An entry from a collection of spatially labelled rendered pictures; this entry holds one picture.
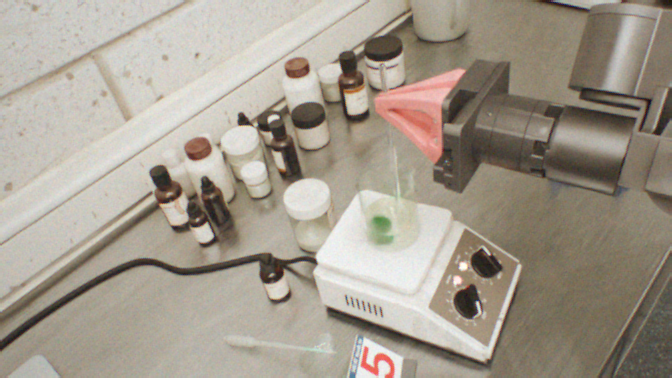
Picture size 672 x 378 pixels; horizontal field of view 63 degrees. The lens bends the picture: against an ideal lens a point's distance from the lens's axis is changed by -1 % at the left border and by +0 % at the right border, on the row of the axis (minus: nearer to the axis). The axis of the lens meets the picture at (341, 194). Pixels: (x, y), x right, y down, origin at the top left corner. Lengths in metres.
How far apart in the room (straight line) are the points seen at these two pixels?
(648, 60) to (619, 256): 0.35
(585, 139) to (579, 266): 0.31
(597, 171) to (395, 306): 0.26
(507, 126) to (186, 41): 0.59
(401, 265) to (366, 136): 0.35
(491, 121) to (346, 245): 0.25
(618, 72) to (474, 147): 0.11
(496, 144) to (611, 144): 0.08
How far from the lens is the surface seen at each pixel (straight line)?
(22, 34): 0.79
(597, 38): 0.42
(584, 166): 0.41
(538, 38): 1.12
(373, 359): 0.59
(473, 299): 0.58
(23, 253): 0.83
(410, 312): 0.58
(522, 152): 0.42
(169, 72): 0.89
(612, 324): 0.66
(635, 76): 0.42
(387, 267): 0.57
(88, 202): 0.84
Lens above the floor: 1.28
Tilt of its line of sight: 43 degrees down
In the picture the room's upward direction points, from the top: 12 degrees counter-clockwise
